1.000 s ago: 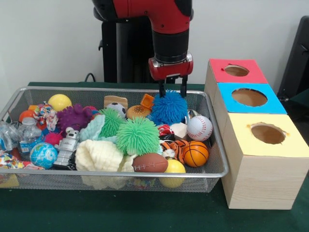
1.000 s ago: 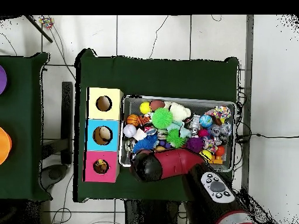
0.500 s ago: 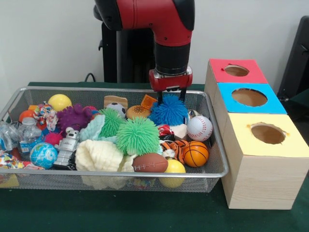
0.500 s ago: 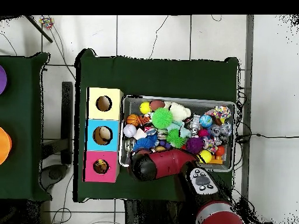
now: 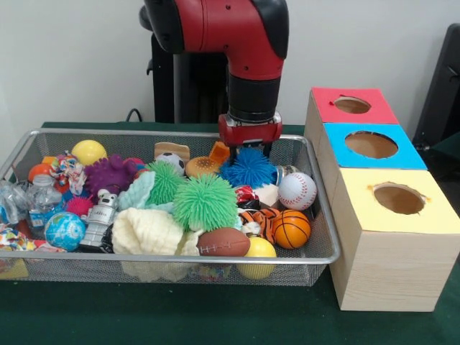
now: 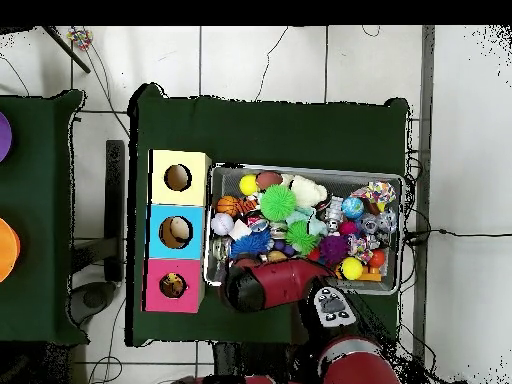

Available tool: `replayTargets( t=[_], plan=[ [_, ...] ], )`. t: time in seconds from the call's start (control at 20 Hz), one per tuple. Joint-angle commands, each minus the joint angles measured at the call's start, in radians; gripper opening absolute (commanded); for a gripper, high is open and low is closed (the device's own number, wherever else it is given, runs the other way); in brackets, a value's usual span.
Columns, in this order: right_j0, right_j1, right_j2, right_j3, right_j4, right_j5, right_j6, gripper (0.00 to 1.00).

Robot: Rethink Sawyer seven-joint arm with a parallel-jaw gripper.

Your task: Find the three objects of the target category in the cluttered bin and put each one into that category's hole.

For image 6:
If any small plush monkey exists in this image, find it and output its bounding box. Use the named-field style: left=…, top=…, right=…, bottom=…
left=163, top=272, right=186, bottom=297

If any yellow smooth ball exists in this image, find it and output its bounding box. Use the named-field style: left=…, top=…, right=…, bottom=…
left=238, top=173, right=259, bottom=196

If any dark green tablecloth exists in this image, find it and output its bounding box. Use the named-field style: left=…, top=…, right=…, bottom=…
left=125, top=82, right=411, bottom=357

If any small colourful toy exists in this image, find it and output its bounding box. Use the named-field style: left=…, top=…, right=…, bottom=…
left=65, top=27, right=95, bottom=51

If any blue spiky rubber ball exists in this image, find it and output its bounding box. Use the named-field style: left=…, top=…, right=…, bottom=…
left=229, top=229, right=275, bottom=259

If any purple round bowl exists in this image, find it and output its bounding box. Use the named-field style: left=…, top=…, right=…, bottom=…
left=0, top=111, right=13, bottom=163

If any black slanted rod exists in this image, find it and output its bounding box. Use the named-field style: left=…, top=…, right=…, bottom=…
left=41, top=25, right=92, bottom=74

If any cream knitted cloth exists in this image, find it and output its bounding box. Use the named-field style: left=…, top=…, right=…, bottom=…
left=289, top=174, right=329, bottom=209

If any silver mesh bin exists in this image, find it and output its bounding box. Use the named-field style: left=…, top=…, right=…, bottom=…
left=202, top=162, right=405, bottom=296

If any orange striped plush tiger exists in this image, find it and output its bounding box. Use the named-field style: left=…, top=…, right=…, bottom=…
left=235, top=197, right=259, bottom=215

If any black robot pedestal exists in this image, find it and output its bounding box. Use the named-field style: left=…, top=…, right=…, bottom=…
left=212, top=342, right=309, bottom=384

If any brown football toy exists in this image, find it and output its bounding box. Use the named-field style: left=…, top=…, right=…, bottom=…
left=255, top=170, right=284, bottom=191

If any orange basketball toy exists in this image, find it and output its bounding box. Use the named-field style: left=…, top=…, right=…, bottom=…
left=216, top=195, right=240, bottom=218

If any black power cable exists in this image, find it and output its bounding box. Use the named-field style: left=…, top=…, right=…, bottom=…
left=403, top=227, right=512, bottom=246

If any green spiky rubber ball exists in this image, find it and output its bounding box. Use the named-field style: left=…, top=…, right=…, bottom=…
left=284, top=219, right=319, bottom=256
left=259, top=184, right=298, bottom=222

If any wooden three-hole box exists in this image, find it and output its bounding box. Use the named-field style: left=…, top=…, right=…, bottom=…
left=141, top=149, right=212, bottom=314

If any orange round bowl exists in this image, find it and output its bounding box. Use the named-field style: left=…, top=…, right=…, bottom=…
left=0, top=217, right=21, bottom=283

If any black upright panel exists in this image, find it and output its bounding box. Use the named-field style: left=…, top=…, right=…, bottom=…
left=104, top=139, right=126, bottom=283

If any white baseball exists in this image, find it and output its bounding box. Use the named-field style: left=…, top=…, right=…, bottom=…
left=210, top=212, right=236, bottom=237

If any purple knobbly ball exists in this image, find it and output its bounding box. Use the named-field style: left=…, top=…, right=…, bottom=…
left=318, top=234, right=350, bottom=266

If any green cloth side table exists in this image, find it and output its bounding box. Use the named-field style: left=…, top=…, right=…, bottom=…
left=0, top=89, right=90, bottom=346

